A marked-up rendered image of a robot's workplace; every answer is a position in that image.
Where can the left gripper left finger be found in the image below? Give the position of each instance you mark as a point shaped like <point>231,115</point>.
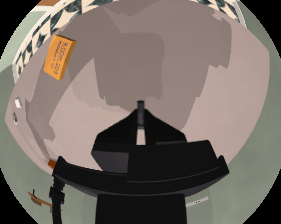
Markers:
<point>121,132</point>

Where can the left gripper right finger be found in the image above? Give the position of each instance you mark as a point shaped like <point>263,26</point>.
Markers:
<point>160,132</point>

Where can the orange rack of bins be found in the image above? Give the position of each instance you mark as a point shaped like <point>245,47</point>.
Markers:
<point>52,163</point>

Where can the dark grey bolt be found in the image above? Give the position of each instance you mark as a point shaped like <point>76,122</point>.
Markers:
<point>140,110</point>

